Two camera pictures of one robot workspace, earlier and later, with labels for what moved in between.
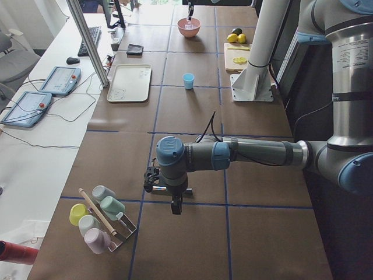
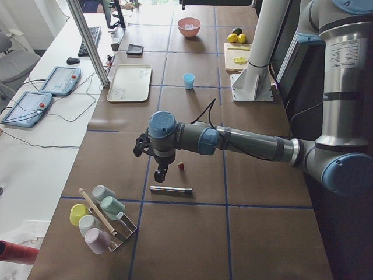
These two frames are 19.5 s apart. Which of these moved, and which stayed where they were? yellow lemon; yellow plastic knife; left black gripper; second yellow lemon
Moved: left black gripper
Stayed: yellow lemon; yellow plastic knife; second yellow lemon
